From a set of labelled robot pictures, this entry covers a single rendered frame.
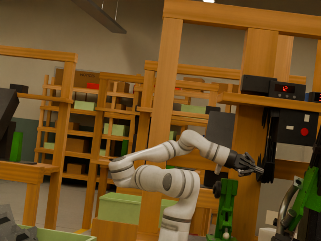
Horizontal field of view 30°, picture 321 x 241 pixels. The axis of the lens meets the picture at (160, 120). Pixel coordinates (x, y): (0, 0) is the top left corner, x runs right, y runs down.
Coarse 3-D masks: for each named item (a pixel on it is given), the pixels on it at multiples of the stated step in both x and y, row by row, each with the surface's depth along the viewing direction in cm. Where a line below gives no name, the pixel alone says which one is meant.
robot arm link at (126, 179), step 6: (132, 168) 225; (138, 168) 209; (114, 174) 224; (120, 174) 223; (126, 174) 223; (132, 174) 224; (114, 180) 225; (120, 180) 223; (126, 180) 223; (132, 180) 211; (120, 186) 223; (126, 186) 220; (132, 186) 214; (138, 186) 209
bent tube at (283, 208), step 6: (294, 180) 241; (300, 180) 242; (294, 186) 239; (300, 186) 239; (288, 192) 245; (294, 192) 243; (288, 198) 246; (282, 204) 247; (288, 204) 247; (282, 210) 245; (282, 216) 243; (282, 228) 238; (282, 234) 236
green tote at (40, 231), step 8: (40, 232) 204; (48, 232) 204; (56, 232) 203; (64, 232) 203; (40, 240) 204; (48, 240) 204; (56, 240) 203; (64, 240) 203; (72, 240) 202; (80, 240) 201; (88, 240) 194
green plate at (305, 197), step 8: (312, 168) 236; (304, 176) 243; (312, 176) 232; (304, 184) 239; (312, 184) 232; (304, 192) 234; (312, 192) 233; (296, 200) 241; (304, 200) 232; (312, 200) 233; (320, 200) 233; (296, 208) 236; (312, 208) 233; (320, 208) 233
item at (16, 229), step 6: (0, 210) 195; (0, 216) 191; (6, 216) 190; (0, 222) 192; (12, 228) 200; (18, 228) 201; (24, 228) 198; (12, 234) 198; (18, 234) 197; (24, 234) 197; (18, 240) 198
